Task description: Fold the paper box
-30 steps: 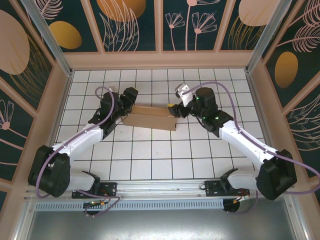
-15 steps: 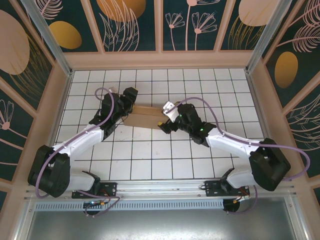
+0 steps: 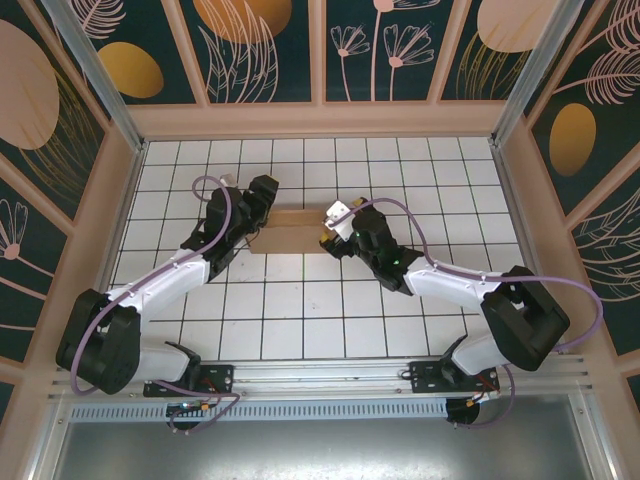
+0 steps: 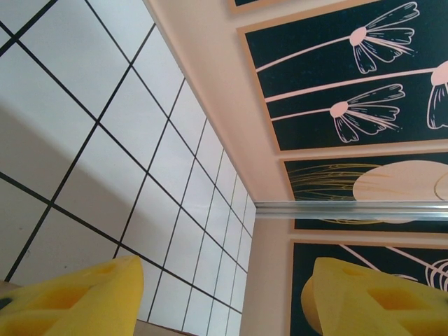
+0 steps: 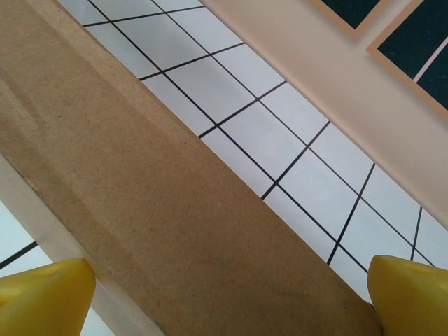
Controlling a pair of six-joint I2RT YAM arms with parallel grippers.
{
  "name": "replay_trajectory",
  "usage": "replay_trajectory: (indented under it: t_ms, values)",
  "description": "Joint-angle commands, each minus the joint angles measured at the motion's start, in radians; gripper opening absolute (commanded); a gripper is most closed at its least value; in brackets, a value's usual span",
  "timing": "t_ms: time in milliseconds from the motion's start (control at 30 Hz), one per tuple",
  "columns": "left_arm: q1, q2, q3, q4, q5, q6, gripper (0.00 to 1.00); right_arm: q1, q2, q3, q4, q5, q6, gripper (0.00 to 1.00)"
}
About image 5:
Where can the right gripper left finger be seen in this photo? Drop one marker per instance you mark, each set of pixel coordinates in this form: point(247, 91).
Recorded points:
point(42, 301)

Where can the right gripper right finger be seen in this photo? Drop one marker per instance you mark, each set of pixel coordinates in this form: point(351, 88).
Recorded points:
point(409, 301)

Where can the brown cardboard paper box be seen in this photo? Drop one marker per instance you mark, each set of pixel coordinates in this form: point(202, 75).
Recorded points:
point(140, 175)

